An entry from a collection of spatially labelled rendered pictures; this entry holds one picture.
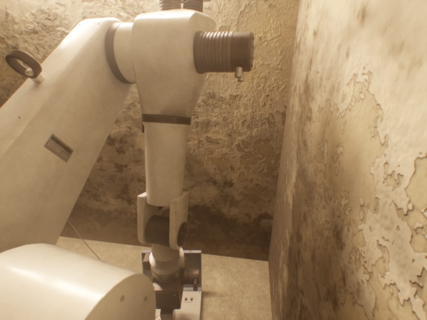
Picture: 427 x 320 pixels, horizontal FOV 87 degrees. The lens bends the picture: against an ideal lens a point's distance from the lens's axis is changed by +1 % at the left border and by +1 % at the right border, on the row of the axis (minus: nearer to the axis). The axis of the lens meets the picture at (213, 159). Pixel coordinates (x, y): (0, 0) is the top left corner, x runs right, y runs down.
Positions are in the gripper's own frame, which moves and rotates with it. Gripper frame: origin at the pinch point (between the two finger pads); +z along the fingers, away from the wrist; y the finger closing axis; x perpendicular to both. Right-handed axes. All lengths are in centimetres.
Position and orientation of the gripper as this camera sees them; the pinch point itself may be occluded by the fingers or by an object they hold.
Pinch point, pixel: (173, 306)
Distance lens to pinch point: 148.2
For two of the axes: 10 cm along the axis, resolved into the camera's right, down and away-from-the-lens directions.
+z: 0.1, 9.1, 4.2
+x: 10.0, 0.0, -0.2
